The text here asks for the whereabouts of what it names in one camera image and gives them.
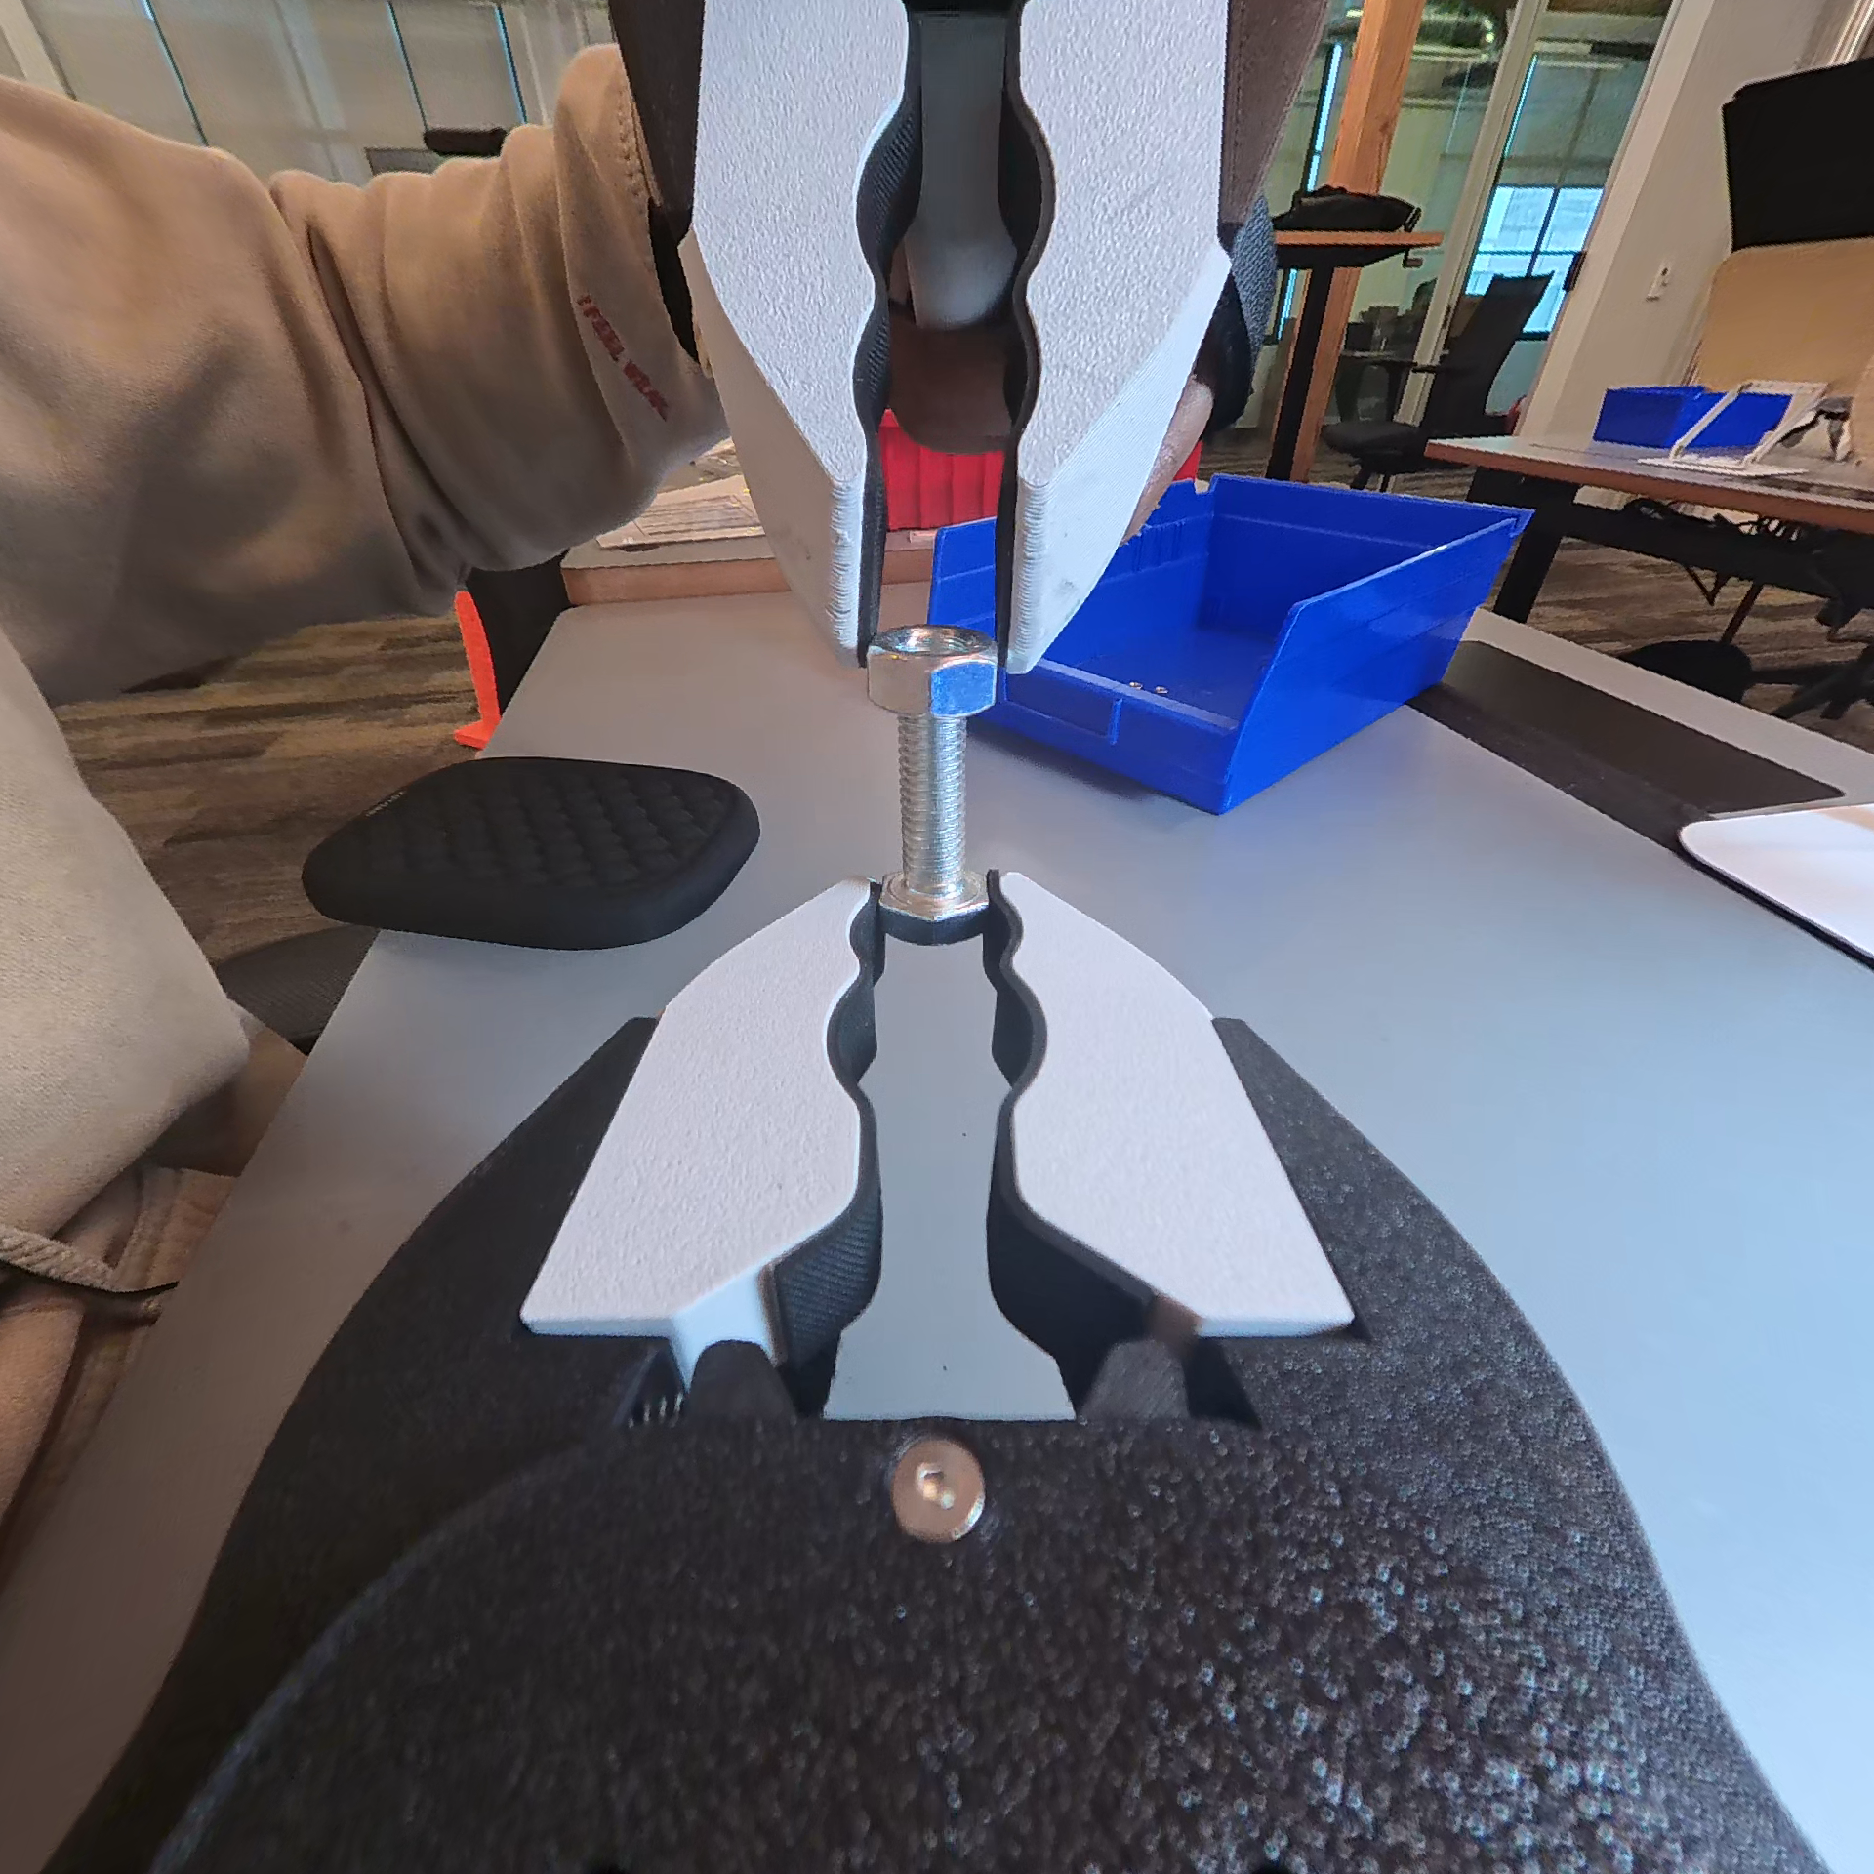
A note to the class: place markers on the black chair armrest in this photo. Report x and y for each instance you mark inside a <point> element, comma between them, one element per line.
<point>527,848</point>

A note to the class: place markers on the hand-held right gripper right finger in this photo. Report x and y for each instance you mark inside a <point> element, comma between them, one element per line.
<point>1157,1144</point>

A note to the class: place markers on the person's left forearm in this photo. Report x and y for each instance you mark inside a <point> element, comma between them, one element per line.
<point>294,367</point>

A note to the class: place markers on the thick silver hex bolt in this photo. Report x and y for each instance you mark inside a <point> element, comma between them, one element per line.
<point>933,807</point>

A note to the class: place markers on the wooden post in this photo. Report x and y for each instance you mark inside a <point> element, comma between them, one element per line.
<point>1378,89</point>

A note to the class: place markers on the silver hex nut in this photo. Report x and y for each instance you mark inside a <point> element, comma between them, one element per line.
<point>939,681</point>

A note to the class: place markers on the wooden standing desk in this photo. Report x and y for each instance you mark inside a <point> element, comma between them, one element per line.
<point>1349,242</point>

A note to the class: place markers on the black office chair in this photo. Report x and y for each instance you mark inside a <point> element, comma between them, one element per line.
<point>1465,367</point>

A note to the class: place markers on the white instruction sign stand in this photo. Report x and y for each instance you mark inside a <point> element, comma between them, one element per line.
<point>1801,865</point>

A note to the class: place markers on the blue plastic bin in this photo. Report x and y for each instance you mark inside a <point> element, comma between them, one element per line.
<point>1318,614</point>
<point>1654,418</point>

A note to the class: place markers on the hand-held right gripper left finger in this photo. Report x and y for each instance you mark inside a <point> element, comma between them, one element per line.
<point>718,1128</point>

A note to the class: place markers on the red plastic bin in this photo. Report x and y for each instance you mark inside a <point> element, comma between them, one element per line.
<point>939,477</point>

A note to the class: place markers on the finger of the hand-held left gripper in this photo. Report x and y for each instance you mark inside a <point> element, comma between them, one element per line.
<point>1128,220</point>
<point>777,220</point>

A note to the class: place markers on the person's left hand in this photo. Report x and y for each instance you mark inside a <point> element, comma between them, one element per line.
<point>952,390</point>

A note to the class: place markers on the orange plastic piece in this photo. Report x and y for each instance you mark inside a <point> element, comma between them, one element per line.
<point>476,659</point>

